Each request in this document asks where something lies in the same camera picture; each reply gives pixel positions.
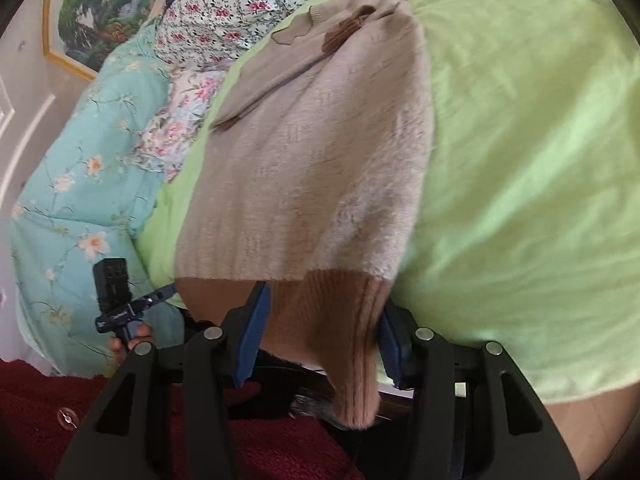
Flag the dark red fuzzy clothing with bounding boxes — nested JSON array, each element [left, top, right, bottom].
[[0, 357, 366, 480]]

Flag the teal floral quilt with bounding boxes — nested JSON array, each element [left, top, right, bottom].
[[10, 17, 186, 378]]

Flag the light green bed sheet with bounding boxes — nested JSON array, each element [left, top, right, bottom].
[[135, 0, 640, 406]]

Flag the white quilt with pink flowers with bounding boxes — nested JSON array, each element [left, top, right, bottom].
[[155, 0, 376, 68]]

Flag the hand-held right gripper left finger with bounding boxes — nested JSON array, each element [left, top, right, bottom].
[[55, 280, 273, 480]]

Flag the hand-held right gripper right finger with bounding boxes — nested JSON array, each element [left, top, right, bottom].
[[375, 300, 581, 480]]

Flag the beige knit sweater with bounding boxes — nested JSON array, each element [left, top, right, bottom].
[[175, 0, 436, 431]]

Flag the framed landscape painting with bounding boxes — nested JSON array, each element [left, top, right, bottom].
[[42, 0, 168, 83]]

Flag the pastel floral ruffled pillow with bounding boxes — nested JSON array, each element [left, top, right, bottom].
[[132, 67, 231, 183]]

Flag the person's left hand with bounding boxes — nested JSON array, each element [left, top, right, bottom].
[[108, 324, 154, 367]]

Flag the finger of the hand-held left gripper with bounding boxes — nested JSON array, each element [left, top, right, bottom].
[[131, 284, 179, 314]]

